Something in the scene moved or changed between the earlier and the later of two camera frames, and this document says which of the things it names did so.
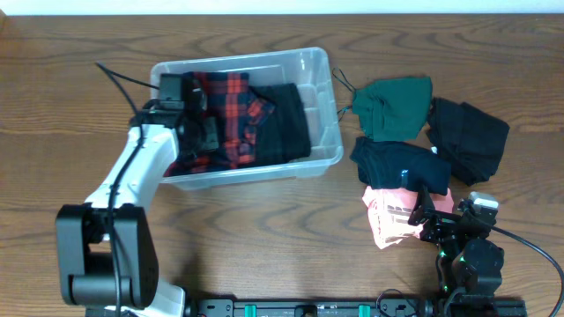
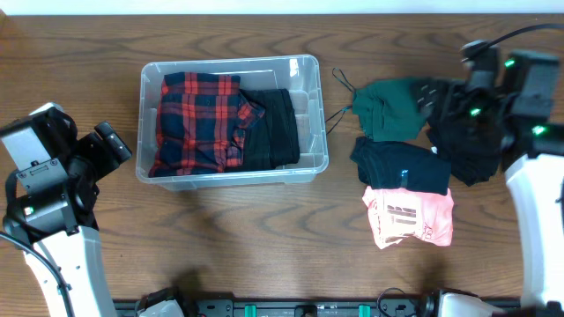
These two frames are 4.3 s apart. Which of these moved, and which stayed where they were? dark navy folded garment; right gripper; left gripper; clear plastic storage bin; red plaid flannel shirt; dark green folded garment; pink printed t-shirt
Moved: clear plastic storage bin; right gripper; left gripper; red plaid flannel shirt
Stayed: pink printed t-shirt; dark green folded garment; dark navy folded garment
